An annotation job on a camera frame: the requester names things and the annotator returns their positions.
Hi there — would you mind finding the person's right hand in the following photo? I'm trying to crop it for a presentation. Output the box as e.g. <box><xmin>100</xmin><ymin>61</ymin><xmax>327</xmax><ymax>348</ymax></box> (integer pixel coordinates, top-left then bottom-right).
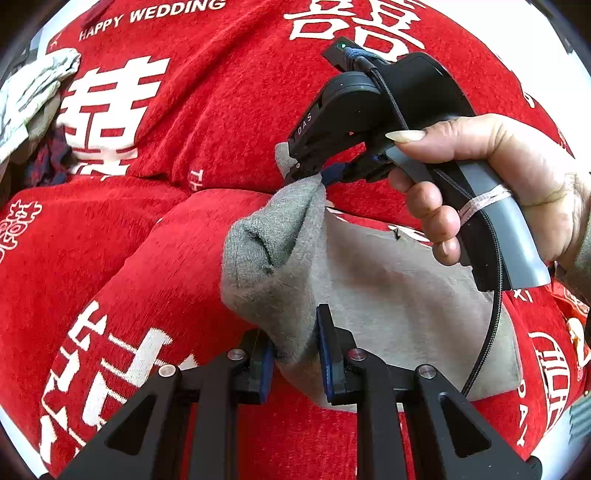
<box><xmin>385</xmin><ymin>113</ymin><xmax>591</xmax><ymax>267</ymax></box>

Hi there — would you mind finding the grey knit garment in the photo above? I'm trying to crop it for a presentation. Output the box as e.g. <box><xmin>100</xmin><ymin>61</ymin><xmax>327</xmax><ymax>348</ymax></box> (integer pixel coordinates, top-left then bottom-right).
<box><xmin>221</xmin><ymin>173</ymin><xmax>525</xmax><ymax>407</ymax></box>

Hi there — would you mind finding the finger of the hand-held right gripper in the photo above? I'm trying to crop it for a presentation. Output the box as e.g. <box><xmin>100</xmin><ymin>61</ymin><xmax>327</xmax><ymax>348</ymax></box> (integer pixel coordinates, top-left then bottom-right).
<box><xmin>322</xmin><ymin>154</ymin><xmax>394</xmax><ymax>186</ymax></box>
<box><xmin>283</xmin><ymin>99</ymin><xmax>366</xmax><ymax>186</ymax></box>

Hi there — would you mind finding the red printed blanket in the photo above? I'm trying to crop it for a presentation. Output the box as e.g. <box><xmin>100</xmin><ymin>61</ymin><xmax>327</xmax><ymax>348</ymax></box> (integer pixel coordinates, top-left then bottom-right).
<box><xmin>0</xmin><ymin>0</ymin><xmax>591</xmax><ymax>480</ymax></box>

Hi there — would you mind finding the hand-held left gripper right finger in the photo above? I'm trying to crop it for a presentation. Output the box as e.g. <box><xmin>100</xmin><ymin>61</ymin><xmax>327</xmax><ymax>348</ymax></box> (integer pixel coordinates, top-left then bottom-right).
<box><xmin>316</xmin><ymin>304</ymin><xmax>543</xmax><ymax>480</ymax></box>

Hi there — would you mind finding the person's right forearm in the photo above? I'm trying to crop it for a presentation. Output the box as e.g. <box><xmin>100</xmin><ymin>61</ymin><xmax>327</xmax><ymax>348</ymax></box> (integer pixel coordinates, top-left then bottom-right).
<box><xmin>553</xmin><ymin>217</ymin><xmax>591</xmax><ymax>306</ymax></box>

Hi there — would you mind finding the white crumpled cloth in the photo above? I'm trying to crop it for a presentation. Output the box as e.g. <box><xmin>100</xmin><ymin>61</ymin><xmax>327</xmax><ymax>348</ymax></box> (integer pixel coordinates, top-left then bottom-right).
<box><xmin>0</xmin><ymin>48</ymin><xmax>81</xmax><ymax>162</ymax></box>

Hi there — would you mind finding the black braided cable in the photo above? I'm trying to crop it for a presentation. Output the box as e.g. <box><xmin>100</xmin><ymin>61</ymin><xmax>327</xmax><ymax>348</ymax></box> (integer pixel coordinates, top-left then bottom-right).
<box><xmin>365</xmin><ymin>60</ymin><xmax>505</xmax><ymax>398</ymax></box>

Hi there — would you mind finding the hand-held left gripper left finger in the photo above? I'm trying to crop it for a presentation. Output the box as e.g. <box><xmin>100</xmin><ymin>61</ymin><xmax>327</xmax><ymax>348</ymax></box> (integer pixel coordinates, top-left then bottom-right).
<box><xmin>39</xmin><ymin>329</ymin><xmax>278</xmax><ymax>480</ymax></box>

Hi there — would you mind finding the dark plaid cloth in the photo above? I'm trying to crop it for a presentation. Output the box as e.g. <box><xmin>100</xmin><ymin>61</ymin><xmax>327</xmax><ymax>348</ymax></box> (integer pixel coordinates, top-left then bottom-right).
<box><xmin>25</xmin><ymin>124</ymin><xmax>79</xmax><ymax>185</ymax></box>

